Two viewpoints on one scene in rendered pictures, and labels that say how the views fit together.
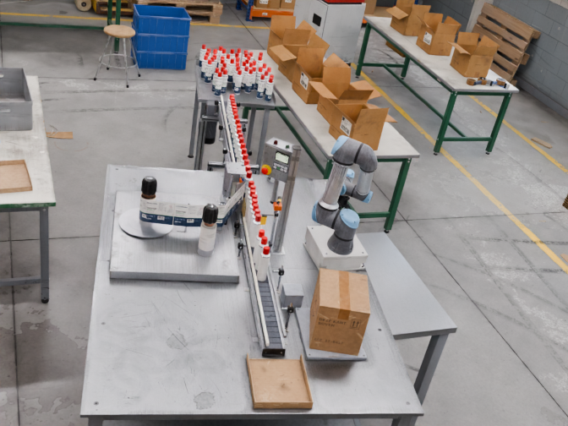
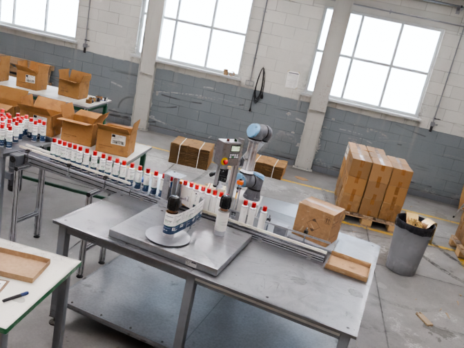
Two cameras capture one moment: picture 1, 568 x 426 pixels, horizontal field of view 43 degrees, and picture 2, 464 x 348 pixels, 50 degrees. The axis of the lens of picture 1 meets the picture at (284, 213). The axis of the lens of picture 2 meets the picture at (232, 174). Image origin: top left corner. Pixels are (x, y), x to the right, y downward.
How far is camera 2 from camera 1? 3.58 m
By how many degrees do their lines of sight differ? 54
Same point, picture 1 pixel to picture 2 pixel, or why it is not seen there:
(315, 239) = (241, 199)
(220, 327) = (291, 263)
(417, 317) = not seen: hidden behind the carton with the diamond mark
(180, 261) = (224, 244)
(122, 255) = (201, 259)
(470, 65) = (80, 90)
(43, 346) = not seen: outside the picture
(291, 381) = (348, 264)
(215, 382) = (341, 284)
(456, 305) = not seen: hidden behind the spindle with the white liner
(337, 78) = (68, 111)
